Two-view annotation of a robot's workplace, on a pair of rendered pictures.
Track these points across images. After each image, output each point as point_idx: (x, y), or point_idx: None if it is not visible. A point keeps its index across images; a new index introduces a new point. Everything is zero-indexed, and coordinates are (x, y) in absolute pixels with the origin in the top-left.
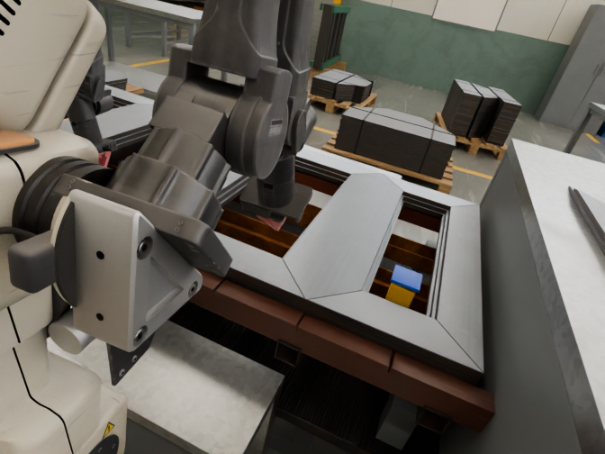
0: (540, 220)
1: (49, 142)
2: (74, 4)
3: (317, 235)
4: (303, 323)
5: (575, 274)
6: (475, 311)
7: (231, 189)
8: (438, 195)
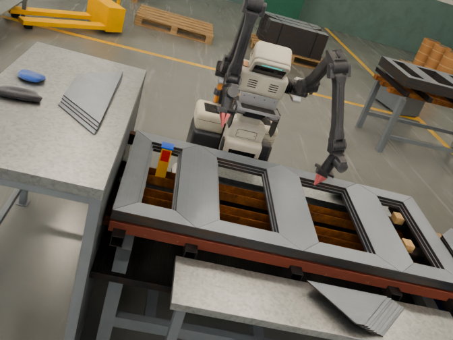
0: (129, 115)
1: (244, 67)
2: (254, 55)
3: (210, 168)
4: None
5: (128, 98)
6: (135, 144)
7: (268, 193)
8: (147, 212)
